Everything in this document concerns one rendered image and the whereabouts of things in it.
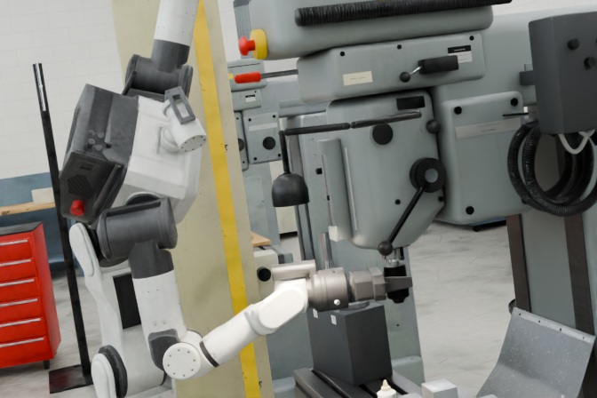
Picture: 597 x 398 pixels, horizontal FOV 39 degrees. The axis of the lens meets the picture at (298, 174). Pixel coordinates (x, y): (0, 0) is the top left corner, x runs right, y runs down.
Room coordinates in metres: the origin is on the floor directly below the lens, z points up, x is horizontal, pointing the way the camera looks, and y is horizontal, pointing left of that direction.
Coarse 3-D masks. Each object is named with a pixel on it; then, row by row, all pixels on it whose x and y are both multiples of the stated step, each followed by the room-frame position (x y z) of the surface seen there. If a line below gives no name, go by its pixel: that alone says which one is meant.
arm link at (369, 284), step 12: (336, 276) 1.75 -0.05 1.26; (348, 276) 1.77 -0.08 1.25; (360, 276) 1.75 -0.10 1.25; (372, 276) 1.73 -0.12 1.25; (336, 288) 1.73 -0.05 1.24; (348, 288) 1.74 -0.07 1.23; (360, 288) 1.73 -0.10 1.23; (372, 288) 1.73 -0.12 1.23; (384, 288) 1.71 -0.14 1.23; (336, 300) 1.73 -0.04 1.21; (348, 300) 1.76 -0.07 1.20; (360, 300) 1.74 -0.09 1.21; (336, 312) 1.77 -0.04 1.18
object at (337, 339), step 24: (312, 312) 2.24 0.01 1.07; (360, 312) 2.10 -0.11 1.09; (384, 312) 2.13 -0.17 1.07; (312, 336) 2.25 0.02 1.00; (336, 336) 2.13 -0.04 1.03; (360, 336) 2.09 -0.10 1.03; (384, 336) 2.12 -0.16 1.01; (336, 360) 2.14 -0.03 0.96; (360, 360) 2.09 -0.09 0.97; (384, 360) 2.12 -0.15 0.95; (360, 384) 2.08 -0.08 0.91
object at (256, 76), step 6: (252, 72) 1.81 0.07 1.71; (258, 72) 1.81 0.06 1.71; (270, 72) 1.82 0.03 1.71; (276, 72) 1.82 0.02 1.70; (282, 72) 1.82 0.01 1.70; (288, 72) 1.83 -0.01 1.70; (294, 72) 1.83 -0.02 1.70; (240, 78) 1.79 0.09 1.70; (246, 78) 1.80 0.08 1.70; (252, 78) 1.80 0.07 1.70; (258, 78) 1.80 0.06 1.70; (264, 78) 1.82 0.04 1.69
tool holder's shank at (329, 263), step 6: (324, 234) 2.23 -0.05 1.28; (324, 240) 2.23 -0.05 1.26; (324, 246) 2.23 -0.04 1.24; (330, 246) 2.24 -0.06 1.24; (324, 252) 2.24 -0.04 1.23; (330, 252) 2.24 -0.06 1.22; (324, 258) 2.24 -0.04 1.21; (330, 258) 2.24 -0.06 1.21; (324, 264) 2.24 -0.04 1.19; (330, 264) 2.23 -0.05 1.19
